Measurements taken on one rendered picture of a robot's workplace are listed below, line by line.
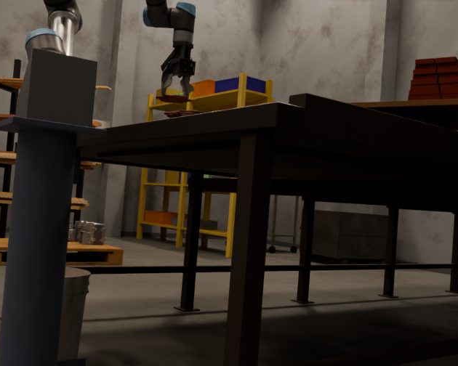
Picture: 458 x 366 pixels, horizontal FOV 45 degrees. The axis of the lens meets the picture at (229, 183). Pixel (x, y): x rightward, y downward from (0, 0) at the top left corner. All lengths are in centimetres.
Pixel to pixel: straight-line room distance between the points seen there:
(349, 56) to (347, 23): 55
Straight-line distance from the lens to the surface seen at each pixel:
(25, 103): 170
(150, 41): 966
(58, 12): 224
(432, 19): 818
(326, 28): 958
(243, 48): 1067
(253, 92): 713
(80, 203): 645
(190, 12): 212
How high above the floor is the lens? 68
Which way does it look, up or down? 2 degrees up
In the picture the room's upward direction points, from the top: 4 degrees clockwise
